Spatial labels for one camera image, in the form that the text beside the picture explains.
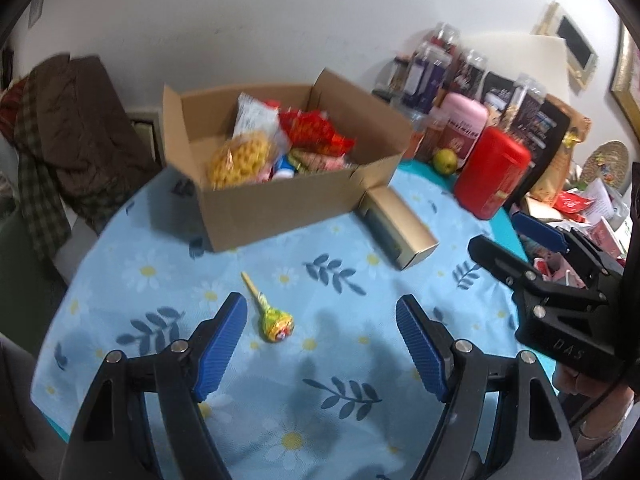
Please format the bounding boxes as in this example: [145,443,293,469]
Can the person left hand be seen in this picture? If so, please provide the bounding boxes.
[553,364,634,441]

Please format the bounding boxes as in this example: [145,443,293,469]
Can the brown jacket on chair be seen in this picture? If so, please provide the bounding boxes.
[24,53,160,232]

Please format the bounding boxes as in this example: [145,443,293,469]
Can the gold rectangular box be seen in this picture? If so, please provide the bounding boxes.
[357,186,439,271]

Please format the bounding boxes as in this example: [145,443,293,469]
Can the pink lidded canister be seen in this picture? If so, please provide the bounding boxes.
[437,92,488,168]

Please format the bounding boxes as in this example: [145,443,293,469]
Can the brown cardboard box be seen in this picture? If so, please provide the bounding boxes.
[163,70,412,252]

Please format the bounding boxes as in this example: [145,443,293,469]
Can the white bread print snack bag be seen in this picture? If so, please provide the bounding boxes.
[232,92,280,140]

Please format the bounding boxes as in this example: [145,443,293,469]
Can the blue tablet tube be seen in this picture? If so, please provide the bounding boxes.
[270,155,296,180]

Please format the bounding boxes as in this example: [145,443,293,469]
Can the red cylindrical canister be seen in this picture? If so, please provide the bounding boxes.
[454,127,532,220]

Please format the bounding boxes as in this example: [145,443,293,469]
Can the dark blue label jar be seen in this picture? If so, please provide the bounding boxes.
[401,44,451,114]

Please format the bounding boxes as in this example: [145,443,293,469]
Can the green brown cereal snack bag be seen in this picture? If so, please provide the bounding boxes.
[286,148,354,174]

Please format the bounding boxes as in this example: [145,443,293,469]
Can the red white spicy strip packet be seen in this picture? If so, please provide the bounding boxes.
[264,100,280,110]

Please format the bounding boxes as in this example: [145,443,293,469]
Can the green yellow fruit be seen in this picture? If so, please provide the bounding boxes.
[432,148,458,177]

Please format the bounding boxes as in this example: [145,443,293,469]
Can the red gold snack packet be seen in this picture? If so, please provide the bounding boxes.
[279,110,356,157]

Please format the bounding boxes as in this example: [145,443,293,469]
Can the wall intercom panel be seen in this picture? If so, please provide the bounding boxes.
[534,1,599,90]

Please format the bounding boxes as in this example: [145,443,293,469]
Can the gold framed picture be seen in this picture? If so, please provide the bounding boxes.
[611,24,640,138]

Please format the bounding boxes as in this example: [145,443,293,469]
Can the yellow stick lollipop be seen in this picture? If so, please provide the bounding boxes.
[241,272,295,344]

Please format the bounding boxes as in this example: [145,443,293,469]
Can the black standup pouch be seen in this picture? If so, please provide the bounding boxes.
[504,94,570,210]

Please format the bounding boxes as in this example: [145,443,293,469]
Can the clear bag yellow puffs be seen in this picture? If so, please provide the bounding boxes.
[206,130,290,190]

